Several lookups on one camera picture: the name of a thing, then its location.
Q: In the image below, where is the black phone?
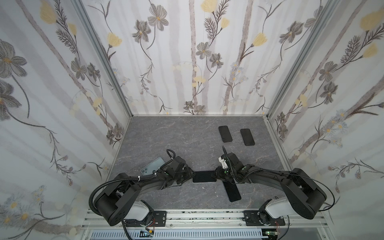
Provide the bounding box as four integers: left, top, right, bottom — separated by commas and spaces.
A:
192, 171, 217, 181
223, 182, 242, 203

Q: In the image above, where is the translucent green case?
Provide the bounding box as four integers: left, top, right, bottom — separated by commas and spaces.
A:
193, 180, 217, 184
141, 157, 165, 176

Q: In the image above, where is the black phone case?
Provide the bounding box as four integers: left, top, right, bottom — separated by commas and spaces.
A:
218, 126, 233, 143
240, 129, 255, 146

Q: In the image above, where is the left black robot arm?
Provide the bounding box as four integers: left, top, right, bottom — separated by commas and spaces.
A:
89, 156, 196, 226

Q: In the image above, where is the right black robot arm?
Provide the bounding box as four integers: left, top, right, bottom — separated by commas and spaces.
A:
213, 153, 327, 226

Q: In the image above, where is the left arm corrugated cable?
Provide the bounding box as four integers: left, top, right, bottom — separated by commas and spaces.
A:
88, 149, 178, 240

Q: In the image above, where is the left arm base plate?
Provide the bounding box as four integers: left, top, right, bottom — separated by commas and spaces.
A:
124, 211, 167, 227

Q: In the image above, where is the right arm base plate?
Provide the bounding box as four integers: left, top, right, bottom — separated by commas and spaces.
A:
243, 210, 286, 227

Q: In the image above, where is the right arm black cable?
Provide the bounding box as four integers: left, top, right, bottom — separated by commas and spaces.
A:
221, 145, 336, 240

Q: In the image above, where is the white perforated cable duct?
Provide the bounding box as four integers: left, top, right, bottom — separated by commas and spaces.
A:
89, 229, 268, 240

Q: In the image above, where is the aluminium mounting rail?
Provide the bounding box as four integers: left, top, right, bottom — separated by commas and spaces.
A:
80, 208, 328, 231

